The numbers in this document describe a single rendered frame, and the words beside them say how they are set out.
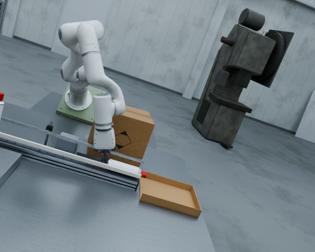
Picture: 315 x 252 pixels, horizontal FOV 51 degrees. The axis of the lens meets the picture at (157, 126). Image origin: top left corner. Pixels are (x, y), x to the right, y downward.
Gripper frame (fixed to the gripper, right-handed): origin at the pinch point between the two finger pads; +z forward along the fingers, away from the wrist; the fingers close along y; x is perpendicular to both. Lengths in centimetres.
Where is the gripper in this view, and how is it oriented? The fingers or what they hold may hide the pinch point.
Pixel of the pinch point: (105, 158)
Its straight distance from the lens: 164.8
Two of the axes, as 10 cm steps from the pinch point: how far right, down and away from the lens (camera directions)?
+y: -10.0, 0.2, -0.5
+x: 0.5, 2.9, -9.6
